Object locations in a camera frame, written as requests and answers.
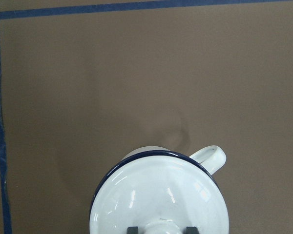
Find white patterned mug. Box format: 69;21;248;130
89;145;229;234

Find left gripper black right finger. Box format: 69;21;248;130
186;227;199;234

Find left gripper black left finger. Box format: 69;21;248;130
126;226;139;234

